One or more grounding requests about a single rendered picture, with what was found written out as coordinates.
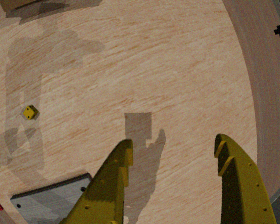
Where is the yellow die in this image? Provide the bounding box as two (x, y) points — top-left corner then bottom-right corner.
(23, 105), (38, 120)

